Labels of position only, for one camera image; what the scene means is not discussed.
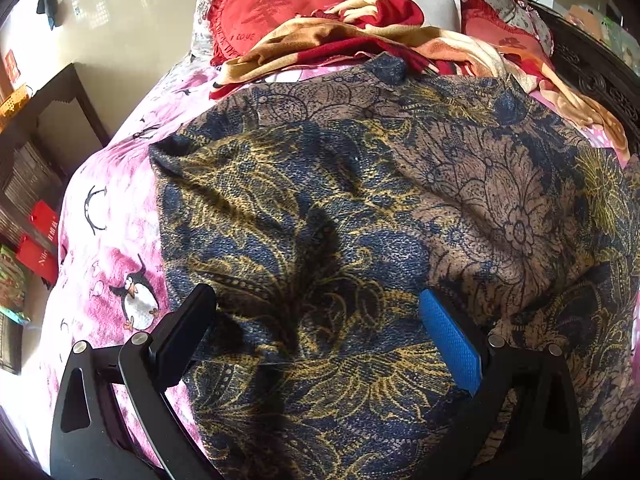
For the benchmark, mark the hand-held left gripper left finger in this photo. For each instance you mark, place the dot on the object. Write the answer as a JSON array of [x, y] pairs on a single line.
[[186, 319]]

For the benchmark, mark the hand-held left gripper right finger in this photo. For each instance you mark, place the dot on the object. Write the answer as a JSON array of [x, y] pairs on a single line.
[[450, 341]]

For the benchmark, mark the blue gold floral garment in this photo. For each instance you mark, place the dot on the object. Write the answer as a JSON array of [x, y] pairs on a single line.
[[350, 185]]

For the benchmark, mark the pink penguin blanket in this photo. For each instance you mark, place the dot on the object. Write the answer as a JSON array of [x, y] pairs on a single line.
[[110, 210]]

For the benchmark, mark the red gift box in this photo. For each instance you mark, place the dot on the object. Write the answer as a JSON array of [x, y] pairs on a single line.
[[46, 222], [37, 260]]

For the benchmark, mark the green printed box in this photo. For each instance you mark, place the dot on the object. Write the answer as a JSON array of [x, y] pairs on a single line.
[[12, 285]]

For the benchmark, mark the woven basket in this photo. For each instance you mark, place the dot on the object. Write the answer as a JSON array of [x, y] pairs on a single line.
[[30, 175]]

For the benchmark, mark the dark wooden side table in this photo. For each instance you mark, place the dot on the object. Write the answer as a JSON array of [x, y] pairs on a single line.
[[75, 105]]

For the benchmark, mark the yellow box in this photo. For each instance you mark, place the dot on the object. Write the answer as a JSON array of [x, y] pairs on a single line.
[[12, 102]]

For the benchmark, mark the dark carved wooden headboard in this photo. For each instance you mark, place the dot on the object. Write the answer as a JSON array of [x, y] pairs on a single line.
[[590, 70]]

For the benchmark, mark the red orange fleece blanket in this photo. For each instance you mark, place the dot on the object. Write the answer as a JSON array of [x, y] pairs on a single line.
[[310, 35]]

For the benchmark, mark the red heart ruffled pillow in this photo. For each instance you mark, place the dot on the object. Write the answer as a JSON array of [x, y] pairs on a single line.
[[495, 30], [280, 5]]

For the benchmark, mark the white pillow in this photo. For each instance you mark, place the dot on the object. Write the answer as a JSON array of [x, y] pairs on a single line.
[[436, 7]]

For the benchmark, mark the green patterned bag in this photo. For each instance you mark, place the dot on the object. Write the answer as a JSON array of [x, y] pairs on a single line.
[[622, 42]]

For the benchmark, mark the dark hanging cloth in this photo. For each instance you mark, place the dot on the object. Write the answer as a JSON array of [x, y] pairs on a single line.
[[49, 2]]

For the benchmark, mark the orange cloth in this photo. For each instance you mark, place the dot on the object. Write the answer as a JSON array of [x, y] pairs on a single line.
[[585, 19]]

